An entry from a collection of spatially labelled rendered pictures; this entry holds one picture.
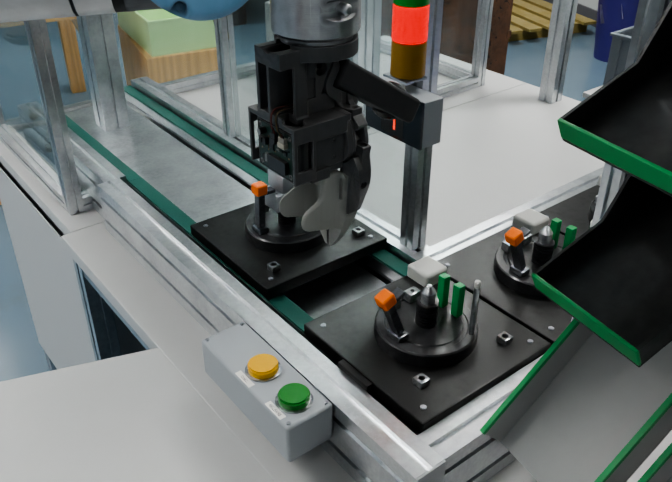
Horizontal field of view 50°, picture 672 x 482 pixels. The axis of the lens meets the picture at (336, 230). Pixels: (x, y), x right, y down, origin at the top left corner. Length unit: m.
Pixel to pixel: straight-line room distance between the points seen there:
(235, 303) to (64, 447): 0.30
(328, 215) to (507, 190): 0.99
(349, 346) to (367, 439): 0.15
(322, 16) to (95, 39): 1.20
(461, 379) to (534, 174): 0.85
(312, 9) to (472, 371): 0.55
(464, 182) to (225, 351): 0.82
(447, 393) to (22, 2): 0.67
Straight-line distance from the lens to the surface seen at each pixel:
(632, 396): 0.81
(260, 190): 1.15
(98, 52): 1.76
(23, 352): 2.68
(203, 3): 0.43
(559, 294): 0.71
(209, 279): 1.15
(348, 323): 1.03
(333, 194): 0.67
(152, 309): 1.27
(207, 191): 1.49
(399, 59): 1.04
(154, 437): 1.05
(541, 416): 0.85
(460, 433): 0.90
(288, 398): 0.92
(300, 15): 0.59
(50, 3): 0.46
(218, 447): 1.02
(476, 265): 1.17
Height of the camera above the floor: 1.61
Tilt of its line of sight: 31 degrees down
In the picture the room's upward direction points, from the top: straight up
